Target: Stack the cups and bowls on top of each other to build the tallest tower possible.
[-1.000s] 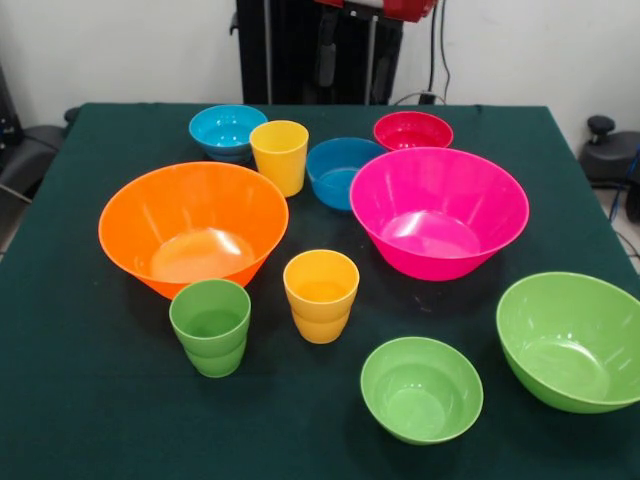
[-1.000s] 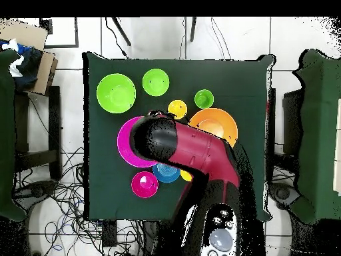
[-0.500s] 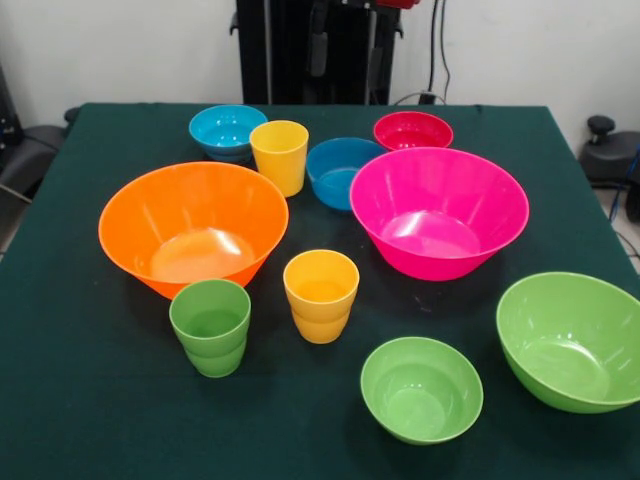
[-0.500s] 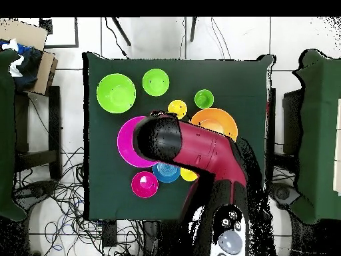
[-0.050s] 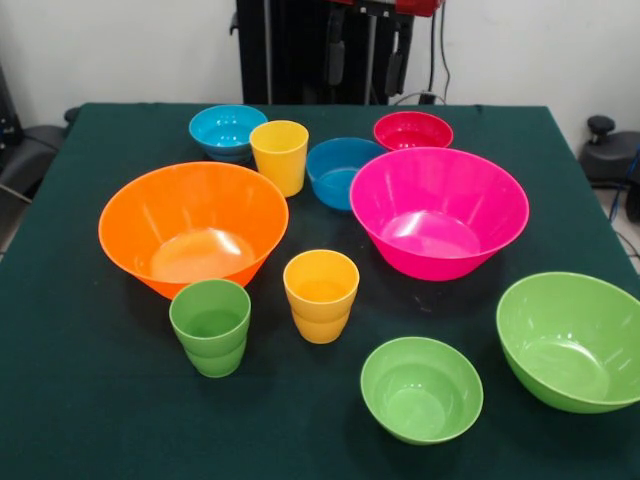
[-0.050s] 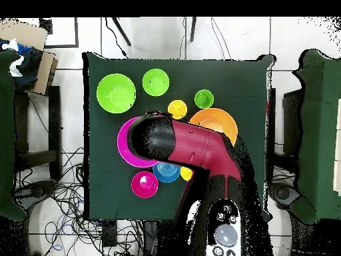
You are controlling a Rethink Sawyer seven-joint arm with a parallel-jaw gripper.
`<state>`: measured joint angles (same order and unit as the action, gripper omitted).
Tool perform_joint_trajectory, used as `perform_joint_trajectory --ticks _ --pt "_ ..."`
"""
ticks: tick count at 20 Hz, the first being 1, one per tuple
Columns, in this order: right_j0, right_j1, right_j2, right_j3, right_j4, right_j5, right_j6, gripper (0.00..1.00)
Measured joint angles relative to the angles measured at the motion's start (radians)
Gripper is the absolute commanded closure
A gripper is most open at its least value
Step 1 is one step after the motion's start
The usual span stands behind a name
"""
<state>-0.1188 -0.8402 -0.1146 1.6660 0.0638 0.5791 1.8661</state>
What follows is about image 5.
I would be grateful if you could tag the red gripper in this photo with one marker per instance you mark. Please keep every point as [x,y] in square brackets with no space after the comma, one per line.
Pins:
[420,6]

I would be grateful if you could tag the black plug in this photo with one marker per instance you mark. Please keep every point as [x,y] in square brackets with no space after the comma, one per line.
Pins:
[426,98]

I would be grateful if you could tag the small red bowl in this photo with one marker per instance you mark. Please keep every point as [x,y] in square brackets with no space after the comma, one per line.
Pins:
[410,132]

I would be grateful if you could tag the dark blue bowl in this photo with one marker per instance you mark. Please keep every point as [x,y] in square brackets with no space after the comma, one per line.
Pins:
[330,190]

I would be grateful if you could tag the smooth yellow cup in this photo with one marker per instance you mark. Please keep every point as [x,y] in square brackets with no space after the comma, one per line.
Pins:
[280,170]

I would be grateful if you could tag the large pink bowl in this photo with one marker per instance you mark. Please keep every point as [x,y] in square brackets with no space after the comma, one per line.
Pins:
[450,190]

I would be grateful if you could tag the small light blue bowl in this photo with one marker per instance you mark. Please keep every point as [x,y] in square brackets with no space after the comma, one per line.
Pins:
[220,125]

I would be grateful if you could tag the ridged yellow cup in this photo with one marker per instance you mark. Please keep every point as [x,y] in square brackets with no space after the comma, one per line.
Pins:
[320,320]

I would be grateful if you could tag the large orange bowl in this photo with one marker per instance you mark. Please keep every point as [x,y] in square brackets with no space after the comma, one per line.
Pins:
[150,210]

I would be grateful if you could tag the ridged green cup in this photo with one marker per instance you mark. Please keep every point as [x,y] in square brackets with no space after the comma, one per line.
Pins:
[210,350]

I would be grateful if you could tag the small green bowl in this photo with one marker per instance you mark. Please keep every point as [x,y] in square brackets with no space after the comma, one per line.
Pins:
[420,400]

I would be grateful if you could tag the large green bowl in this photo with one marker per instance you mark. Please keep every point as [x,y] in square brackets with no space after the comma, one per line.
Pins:
[565,350]

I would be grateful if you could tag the dark green tablecloth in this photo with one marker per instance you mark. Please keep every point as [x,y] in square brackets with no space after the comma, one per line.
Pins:
[75,400]

